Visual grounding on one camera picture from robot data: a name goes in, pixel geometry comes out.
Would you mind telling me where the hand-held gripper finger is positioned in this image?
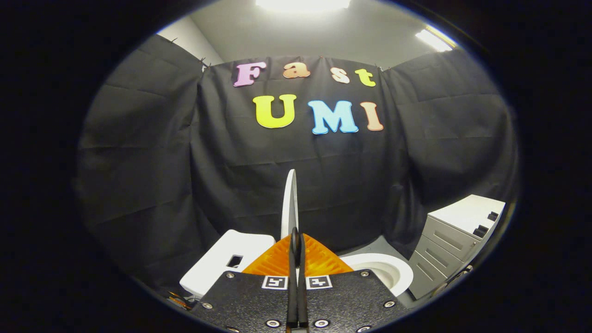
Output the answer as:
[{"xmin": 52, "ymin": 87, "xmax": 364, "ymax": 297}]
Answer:
[
  {"xmin": 298, "ymin": 234, "xmax": 408, "ymax": 333},
  {"xmin": 190, "ymin": 227, "xmax": 298, "ymax": 333}
]

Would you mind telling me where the white toilet lid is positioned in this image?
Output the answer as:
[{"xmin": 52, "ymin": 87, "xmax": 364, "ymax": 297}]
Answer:
[{"xmin": 281, "ymin": 169, "xmax": 299, "ymax": 241}]

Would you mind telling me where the white toilet seat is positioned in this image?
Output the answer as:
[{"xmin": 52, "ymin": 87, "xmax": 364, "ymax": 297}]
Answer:
[{"xmin": 340, "ymin": 253, "xmax": 413, "ymax": 296}]

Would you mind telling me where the white drawer cabinet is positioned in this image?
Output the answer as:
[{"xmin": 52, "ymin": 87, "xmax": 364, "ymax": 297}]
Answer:
[{"xmin": 407, "ymin": 194, "xmax": 506, "ymax": 300}]

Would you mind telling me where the black backdrop cloth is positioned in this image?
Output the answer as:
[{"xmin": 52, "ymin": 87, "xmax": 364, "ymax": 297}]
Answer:
[{"xmin": 76, "ymin": 33, "xmax": 518, "ymax": 296}]

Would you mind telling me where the small ceiling light panel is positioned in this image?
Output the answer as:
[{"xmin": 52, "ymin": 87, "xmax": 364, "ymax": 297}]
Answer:
[{"xmin": 415, "ymin": 29, "xmax": 454, "ymax": 52}]

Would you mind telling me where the large ceiling light panel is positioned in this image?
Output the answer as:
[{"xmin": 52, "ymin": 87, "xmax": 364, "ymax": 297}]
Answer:
[{"xmin": 256, "ymin": 0, "xmax": 352, "ymax": 13}]

